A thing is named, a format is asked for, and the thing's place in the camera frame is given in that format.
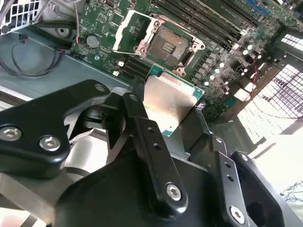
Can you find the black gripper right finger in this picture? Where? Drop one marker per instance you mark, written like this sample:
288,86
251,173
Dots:
227,179

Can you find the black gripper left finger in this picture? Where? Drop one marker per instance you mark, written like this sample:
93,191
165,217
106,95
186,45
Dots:
30,113

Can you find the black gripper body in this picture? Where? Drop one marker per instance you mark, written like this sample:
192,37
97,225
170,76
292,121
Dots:
118,196

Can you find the silver green CPU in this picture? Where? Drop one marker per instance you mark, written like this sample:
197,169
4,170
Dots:
165,99

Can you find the metal socket cover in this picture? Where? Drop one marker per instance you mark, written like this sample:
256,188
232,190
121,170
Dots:
122,33

